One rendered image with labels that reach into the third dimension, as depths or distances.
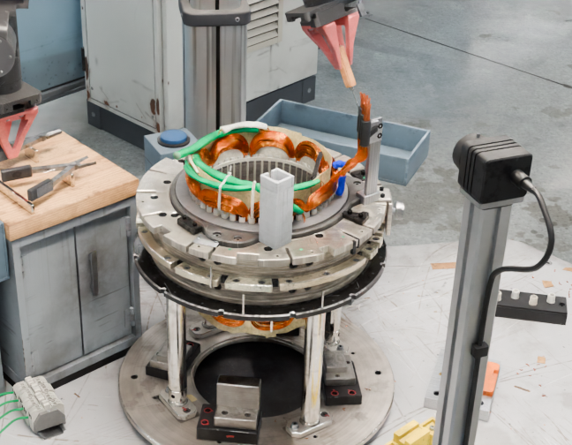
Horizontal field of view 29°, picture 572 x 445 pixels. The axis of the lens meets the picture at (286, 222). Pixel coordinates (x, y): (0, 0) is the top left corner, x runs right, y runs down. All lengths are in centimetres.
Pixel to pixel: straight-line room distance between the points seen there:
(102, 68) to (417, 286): 234
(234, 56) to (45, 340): 57
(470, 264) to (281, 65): 325
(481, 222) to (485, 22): 444
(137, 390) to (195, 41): 58
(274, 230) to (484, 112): 314
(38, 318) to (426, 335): 59
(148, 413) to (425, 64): 343
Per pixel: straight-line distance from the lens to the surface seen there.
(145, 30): 373
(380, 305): 177
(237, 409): 147
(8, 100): 147
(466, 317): 95
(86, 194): 148
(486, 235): 91
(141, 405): 153
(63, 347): 159
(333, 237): 133
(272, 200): 127
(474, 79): 467
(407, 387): 161
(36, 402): 153
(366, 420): 152
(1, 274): 147
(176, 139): 167
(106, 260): 156
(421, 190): 376
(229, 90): 185
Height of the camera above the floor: 178
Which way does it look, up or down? 30 degrees down
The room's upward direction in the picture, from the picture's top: 2 degrees clockwise
